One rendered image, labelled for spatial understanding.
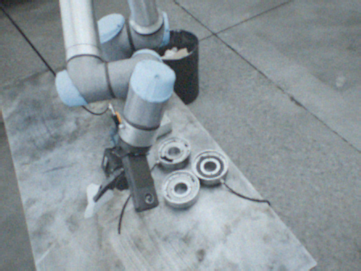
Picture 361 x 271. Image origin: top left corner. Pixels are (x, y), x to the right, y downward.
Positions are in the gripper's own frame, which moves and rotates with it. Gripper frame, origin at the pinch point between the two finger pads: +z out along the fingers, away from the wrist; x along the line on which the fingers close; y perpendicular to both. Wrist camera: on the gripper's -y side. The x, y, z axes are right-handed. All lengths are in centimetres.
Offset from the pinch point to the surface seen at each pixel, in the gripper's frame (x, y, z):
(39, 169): 6.6, 39.5, 19.9
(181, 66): -90, 110, 11
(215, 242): -22.8, -11.5, 4.5
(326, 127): -161, 43, 14
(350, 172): -148, 13, 23
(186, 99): -107, 113, 37
